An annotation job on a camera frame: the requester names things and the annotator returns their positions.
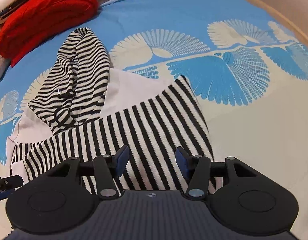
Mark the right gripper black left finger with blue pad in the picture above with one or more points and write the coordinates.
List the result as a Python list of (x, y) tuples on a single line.
[(106, 166)]

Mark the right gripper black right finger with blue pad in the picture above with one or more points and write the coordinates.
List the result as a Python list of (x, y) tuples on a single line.
[(188, 165)]

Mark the black white striped hooded garment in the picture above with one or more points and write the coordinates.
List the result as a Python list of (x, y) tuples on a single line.
[(70, 103)]

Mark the blue cream patterned bedsheet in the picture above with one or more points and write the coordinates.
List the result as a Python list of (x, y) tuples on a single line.
[(249, 75)]

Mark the red folded blanket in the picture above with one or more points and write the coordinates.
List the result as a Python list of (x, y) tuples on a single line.
[(38, 20)]

